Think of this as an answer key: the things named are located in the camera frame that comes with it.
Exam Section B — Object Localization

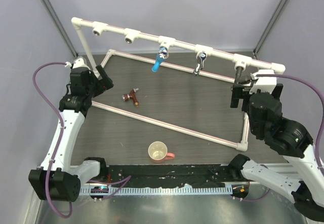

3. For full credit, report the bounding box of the brown faucet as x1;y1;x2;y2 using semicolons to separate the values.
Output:
121;88;139;106

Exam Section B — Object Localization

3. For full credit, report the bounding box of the white PVC pipe frame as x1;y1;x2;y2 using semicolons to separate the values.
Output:
71;17;286;152

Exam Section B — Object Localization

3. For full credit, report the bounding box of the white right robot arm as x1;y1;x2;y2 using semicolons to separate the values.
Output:
228;84;323;222

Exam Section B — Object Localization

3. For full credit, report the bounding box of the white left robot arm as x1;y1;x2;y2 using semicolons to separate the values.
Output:
28;65;113;202

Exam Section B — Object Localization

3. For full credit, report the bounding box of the dark bronze lever faucet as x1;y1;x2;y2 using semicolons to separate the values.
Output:
234;66;252;85

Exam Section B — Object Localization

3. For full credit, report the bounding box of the chrome faucet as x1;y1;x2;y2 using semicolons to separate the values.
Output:
193;52;207;76

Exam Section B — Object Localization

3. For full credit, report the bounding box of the blue plastic faucet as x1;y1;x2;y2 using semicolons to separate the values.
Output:
151;47;169;72

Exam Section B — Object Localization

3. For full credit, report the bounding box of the pink mug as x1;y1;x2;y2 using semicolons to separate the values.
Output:
147;141;175;163

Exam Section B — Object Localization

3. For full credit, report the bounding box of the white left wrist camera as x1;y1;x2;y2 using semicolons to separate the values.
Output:
64;56;90;69

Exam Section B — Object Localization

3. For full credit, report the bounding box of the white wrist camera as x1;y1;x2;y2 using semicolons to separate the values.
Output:
64;56;90;69
250;69;277;93

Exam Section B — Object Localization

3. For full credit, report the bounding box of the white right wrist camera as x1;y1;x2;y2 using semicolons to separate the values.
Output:
250;69;277;93

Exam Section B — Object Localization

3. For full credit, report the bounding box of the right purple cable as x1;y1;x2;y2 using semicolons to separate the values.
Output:
239;73;324;202

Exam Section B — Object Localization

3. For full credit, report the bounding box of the purple cable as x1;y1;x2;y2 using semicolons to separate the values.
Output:
239;73;324;202
33;61;131;219

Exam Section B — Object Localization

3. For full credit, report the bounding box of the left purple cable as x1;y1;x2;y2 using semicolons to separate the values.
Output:
33;61;131;219

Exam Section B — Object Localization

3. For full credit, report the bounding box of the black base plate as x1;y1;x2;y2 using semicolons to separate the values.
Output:
78;163;259;187

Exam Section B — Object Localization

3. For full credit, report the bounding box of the slotted cable duct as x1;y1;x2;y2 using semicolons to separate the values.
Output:
78;184;232;198

